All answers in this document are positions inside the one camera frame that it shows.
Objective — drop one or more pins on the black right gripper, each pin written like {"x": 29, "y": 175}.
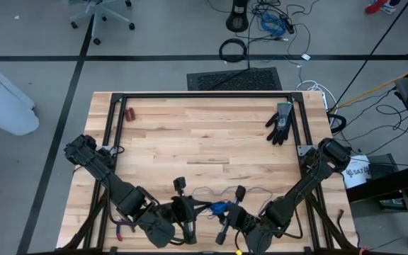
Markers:
{"x": 237, "y": 216}

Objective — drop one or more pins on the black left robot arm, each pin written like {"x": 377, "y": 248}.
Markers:
{"x": 119, "y": 187}

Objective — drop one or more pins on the black floor stand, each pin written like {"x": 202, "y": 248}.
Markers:
{"x": 237, "y": 17}

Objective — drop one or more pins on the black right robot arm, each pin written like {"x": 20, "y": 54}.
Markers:
{"x": 306, "y": 184}

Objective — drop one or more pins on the small red object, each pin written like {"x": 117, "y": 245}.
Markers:
{"x": 130, "y": 114}

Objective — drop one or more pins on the black equipment stand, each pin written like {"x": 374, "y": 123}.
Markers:
{"x": 395, "y": 180}

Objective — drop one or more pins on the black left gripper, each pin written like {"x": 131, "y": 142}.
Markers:
{"x": 184, "y": 212}

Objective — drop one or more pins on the person's red sneaker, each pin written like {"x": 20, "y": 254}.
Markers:
{"x": 374, "y": 7}

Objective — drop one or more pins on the small white adapter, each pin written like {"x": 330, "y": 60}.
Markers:
{"x": 305, "y": 56}

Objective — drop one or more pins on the black floor mat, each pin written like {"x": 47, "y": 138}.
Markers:
{"x": 234, "y": 79}

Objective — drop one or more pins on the silver mounting bracket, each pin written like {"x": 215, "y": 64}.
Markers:
{"x": 106, "y": 148}
{"x": 304, "y": 149}

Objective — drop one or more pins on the white paper label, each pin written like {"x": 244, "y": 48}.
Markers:
{"x": 358, "y": 173}

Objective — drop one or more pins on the black work glove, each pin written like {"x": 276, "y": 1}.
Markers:
{"x": 280, "y": 124}

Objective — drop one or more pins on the black computer box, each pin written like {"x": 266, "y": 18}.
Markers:
{"x": 384, "y": 166}

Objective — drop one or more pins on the black power adapter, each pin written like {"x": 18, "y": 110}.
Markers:
{"x": 289, "y": 25}

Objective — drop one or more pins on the grey office chair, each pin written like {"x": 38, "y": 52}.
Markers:
{"x": 99, "y": 10}

